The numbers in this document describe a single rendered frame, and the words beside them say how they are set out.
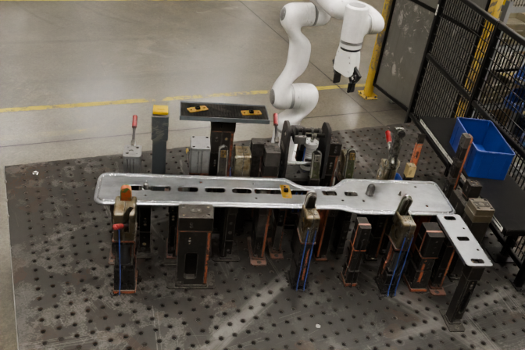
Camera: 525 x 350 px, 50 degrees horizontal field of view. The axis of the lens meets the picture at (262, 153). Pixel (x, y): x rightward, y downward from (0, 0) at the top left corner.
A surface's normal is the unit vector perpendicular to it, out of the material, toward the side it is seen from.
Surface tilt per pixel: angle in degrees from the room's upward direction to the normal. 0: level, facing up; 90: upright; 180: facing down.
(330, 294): 0
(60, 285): 0
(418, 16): 88
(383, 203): 0
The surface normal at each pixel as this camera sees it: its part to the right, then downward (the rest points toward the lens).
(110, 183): 0.12, -0.85
